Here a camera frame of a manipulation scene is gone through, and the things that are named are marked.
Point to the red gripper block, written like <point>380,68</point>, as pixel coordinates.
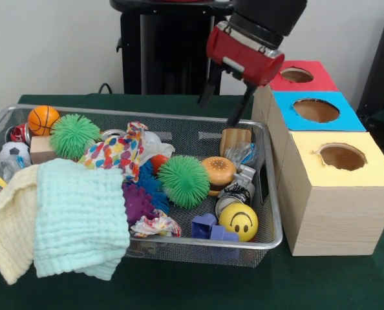
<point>247,61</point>

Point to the mint waffle cloth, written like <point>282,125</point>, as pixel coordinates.
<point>79,219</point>

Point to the cream waffle cloth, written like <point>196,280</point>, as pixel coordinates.
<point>11,226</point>

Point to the silver mesh bin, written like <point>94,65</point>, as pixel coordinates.
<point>263,239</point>

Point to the wooden three-hole box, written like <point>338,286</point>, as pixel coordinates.
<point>340,219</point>

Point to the ridged wooden block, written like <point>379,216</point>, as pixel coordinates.
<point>235,139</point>

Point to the toy hamburger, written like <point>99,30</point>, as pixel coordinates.
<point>218,172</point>

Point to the silver metallic toy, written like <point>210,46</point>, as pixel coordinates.
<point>245,176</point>

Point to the white baseball toy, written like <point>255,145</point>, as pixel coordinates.
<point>152,137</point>

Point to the small red ball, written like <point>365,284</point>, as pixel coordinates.
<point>159,161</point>

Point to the green spiky ball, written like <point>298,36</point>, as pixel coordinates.
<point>74,135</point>
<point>184,182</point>

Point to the dented silver can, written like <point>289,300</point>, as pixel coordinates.
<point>235,195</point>

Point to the silver drink can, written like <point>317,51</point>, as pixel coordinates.
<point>112,134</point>

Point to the blue spiky ball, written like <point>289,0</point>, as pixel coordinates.
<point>151,190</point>

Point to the yellow smiley ball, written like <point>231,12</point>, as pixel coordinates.
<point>238,223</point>

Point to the colourful dotted crumpled wrapper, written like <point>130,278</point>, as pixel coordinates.
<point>114,155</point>

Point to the purple plastic toy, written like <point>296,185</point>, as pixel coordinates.
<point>211,227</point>

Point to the purple spiky ball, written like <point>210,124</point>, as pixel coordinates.
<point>137,203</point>

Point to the crumpled printed snack wrapper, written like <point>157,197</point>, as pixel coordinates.
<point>154,224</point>

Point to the black stand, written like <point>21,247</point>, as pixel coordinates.
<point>382,80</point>

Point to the orange basketball toy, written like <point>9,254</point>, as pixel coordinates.
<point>43,120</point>

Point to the plain wooden block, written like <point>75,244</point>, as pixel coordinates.
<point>41,150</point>

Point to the dark green tablecloth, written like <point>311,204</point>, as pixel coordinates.
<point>179,287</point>

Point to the red drink can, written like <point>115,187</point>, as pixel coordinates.
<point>20,133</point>

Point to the black white soccer ball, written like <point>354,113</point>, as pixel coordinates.
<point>12,150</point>

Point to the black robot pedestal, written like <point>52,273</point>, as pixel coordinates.
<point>176,48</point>

